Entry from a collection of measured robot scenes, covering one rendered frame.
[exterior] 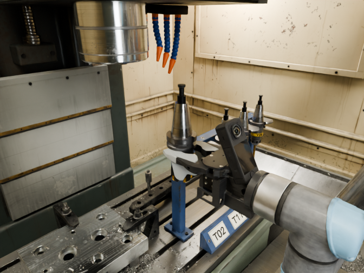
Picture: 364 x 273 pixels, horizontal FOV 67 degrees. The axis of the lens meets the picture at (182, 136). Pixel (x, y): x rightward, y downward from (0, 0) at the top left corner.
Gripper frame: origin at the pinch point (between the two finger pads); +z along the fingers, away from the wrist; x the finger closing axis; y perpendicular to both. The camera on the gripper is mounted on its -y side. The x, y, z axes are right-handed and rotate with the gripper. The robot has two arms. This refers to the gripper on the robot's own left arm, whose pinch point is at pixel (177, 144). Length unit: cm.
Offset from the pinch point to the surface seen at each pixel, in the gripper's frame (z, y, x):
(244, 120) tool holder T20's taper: 9.0, 8.5, 42.5
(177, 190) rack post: 14.5, 26.5, 14.8
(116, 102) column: 67, 12, 29
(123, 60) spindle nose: 13.3, -16.3, -3.0
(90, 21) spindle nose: 17.2, -23.9, -7.3
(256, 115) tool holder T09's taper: 10, 10, 53
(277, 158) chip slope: 18, 50, 100
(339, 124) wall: -9, 22, 101
